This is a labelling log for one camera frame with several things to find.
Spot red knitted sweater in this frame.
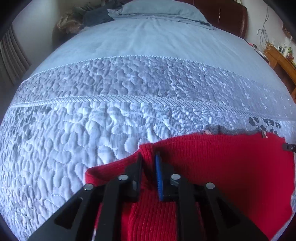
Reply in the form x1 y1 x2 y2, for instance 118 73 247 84
85 125 296 241

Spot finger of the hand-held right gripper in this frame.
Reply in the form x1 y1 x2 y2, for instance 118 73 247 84
283 143 296 154

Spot dark wooden bed headboard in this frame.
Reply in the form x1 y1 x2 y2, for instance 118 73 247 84
192 0 248 39

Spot light blue pillow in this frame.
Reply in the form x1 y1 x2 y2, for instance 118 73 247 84
107 0 213 30

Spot light blue quilted bedspread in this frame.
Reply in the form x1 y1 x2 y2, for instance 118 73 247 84
0 15 296 241

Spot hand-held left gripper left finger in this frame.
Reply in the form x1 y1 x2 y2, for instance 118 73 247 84
28 154 144 241

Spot group of bottles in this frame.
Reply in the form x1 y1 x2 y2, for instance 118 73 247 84
276 37 296 61

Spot wooden desk cabinet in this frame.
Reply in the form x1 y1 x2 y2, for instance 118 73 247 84
264 42 296 94

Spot grey curtain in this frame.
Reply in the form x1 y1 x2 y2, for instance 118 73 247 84
0 25 31 87

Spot pile of dark clothes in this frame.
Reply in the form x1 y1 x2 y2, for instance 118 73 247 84
56 3 122 35

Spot hanging white cables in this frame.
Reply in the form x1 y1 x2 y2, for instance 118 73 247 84
256 5 271 45

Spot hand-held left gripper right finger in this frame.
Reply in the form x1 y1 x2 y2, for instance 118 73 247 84
154 152 269 241

